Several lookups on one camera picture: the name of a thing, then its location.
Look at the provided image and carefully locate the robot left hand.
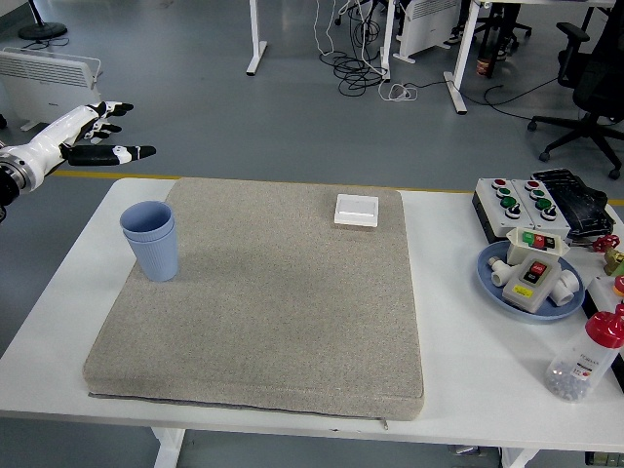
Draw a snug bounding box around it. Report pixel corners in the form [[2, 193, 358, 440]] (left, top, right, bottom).
[[28, 100, 158, 179]]

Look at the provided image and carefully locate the blue ribbed cup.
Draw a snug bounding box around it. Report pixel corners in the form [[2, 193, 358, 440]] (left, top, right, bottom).
[[119, 201, 176, 244], [123, 221, 180, 283]]

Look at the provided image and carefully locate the white panel heater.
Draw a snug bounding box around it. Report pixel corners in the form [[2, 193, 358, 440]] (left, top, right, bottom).
[[0, 47, 117, 145], [392, 0, 462, 64]]

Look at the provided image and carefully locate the black fan stand base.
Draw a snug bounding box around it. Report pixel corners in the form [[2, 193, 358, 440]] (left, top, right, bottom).
[[18, 0, 68, 41]]

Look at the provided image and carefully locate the white desk leg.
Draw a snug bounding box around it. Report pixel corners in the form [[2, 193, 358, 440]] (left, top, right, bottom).
[[245, 0, 268, 76], [442, 0, 482, 115], [378, 0, 397, 82]]

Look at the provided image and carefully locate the grey-brown mat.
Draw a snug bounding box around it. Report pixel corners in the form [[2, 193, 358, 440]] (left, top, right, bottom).
[[82, 176, 425, 423]]

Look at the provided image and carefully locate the white table leg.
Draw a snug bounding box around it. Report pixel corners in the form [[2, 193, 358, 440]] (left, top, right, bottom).
[[500, 447, 540, 468], [149, 427, 187, 468]]

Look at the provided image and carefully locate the grey three-button control box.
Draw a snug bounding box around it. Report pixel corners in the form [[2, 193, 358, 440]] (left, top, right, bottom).
[[471, 177, 537, 245], [516, 178, 571, 230]]

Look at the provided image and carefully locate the black chair base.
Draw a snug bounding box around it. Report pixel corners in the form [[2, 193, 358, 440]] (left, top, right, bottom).
[[471, 0, 532, 59]]

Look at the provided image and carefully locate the white pipe fitting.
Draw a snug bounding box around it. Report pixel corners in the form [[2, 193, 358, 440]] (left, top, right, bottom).
[[487, 256, 513, 289], [550, 269, 582, 306]]

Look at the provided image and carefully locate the blue plate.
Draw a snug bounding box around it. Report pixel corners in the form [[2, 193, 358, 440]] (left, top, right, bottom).
[[476, 240, 586, 324]]

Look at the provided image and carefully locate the black office chair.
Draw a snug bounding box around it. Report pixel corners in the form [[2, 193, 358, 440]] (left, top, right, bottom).
[[526, 0, 624, 180]]

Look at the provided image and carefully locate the white box red button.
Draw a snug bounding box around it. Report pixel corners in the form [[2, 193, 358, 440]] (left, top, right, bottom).
[[582, 275, 624, 323]]

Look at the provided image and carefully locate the clear bottle red cap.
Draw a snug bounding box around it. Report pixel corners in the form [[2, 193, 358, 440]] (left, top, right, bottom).
[[544, 302, 624, 404]]

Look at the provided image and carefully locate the black crate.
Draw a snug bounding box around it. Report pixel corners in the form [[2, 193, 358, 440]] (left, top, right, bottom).
[[583, 451, 624, 468]]

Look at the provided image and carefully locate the black cable bundle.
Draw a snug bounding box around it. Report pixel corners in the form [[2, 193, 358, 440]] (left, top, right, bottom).
[[332, 0, 391, 97]]

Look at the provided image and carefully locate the white wall switch plate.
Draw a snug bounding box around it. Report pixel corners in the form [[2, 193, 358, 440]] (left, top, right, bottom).
[[332, 193, 381, 227]]

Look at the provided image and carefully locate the white cable coil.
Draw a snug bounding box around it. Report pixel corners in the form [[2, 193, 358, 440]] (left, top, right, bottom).
[[378, 82, 418, 102]]

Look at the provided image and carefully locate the beige green-red push-button switch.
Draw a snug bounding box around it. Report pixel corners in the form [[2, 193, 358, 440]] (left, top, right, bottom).
[[504, 226, 570, 267]]

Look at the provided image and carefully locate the beige red-black push-button switch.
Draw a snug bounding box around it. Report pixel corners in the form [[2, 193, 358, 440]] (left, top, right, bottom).
[[501, 256, 562, 313]]

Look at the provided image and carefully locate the brass valve red handle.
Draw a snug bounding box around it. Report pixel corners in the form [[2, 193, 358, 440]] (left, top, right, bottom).
[[593, 235, 624, 277]]

